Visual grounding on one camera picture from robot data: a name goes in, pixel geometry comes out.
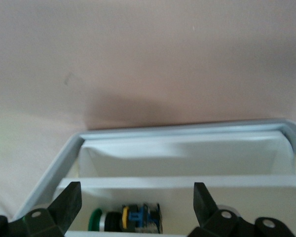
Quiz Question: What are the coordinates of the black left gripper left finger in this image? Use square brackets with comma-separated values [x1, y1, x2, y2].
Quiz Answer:
[23, 181, 82, 237]

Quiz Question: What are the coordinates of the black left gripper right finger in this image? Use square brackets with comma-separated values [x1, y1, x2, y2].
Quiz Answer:
[189, 182, 254, 237]

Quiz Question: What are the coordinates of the white drawer with dividers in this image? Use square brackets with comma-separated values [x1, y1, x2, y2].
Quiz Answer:
[13, 118, 296, 237]

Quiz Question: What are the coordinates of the green mushroom push button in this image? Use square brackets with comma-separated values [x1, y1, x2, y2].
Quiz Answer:
[88, 202, 161, 234]

